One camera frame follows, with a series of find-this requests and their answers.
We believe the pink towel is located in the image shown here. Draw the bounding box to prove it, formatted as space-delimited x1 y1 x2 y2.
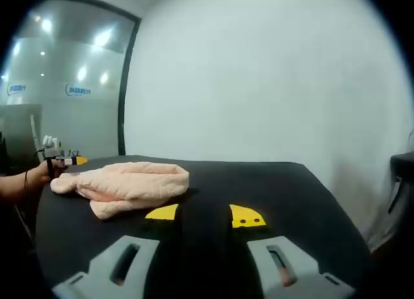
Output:
50 162 190 221

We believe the person's left hand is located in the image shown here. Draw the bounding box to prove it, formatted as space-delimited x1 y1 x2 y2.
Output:
37 159 69 184

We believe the dark furniture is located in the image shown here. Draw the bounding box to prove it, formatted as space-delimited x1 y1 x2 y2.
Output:
387 152 414 216

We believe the frosted glass partition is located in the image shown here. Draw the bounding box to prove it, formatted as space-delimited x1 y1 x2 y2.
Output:
0 0 136 157

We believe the black partition frame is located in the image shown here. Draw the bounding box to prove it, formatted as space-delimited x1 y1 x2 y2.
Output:
51 0 142 157

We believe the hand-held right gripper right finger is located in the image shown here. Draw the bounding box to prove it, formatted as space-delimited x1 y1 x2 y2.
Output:
227 203 356 299

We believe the black table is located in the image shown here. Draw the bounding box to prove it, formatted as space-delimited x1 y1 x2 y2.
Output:
34 155 378 299

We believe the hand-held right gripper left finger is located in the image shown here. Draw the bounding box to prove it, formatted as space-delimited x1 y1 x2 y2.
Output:
51 203 184 299

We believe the grey cabinet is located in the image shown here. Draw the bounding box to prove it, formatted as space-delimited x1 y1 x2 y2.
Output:
0 104 43 177

